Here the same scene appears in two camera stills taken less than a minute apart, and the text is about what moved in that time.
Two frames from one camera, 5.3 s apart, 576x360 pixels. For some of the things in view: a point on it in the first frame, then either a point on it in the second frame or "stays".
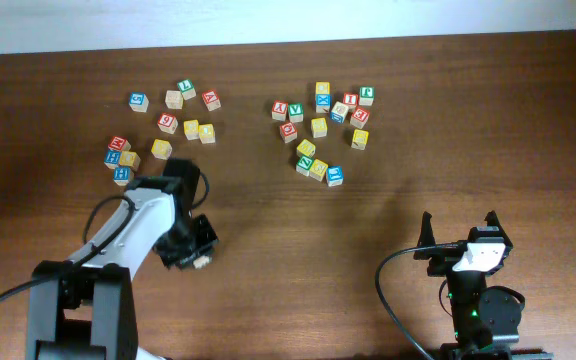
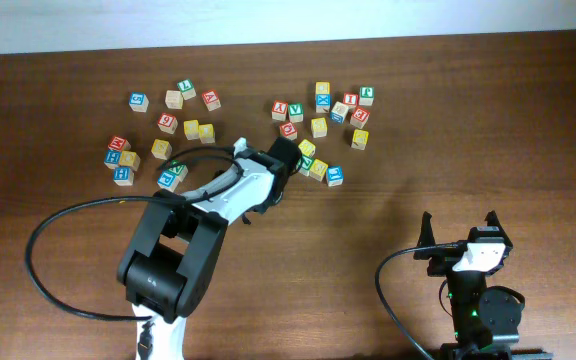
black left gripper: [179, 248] → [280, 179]
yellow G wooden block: [318, 169] stays
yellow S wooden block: [161, 149] stays
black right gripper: [444, 259] stays
